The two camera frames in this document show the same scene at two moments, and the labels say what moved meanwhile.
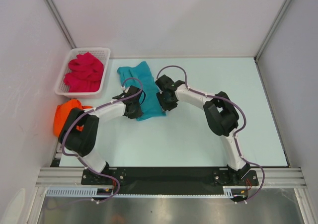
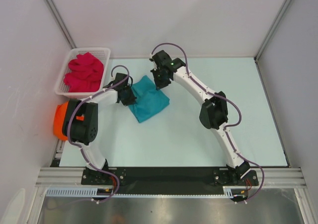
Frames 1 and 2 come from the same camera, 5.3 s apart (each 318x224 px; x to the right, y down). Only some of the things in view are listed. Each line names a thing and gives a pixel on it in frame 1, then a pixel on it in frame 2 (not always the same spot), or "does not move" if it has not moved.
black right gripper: (164, 106) -> (159, 85)
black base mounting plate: (169, 180) does not move
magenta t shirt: (86, 74) does not move
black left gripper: (138, 113) -> (132, 98)
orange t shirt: (61, 110) does not move
